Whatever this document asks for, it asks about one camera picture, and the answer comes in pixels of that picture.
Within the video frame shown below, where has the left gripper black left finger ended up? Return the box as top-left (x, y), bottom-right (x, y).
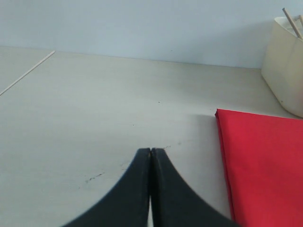
top-left (65, 148), bottom-right (151, 227)

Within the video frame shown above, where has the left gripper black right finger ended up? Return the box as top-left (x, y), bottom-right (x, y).
top-left (151, 148), bottom-right (238, 227)

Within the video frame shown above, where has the red tablecloth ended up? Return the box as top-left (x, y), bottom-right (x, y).
top-left (215, 109), bottom-right (303, 227)

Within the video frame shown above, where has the cream plastic bin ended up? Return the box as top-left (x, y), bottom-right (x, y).
top-left (261, 17), bottom-right (303, 117)

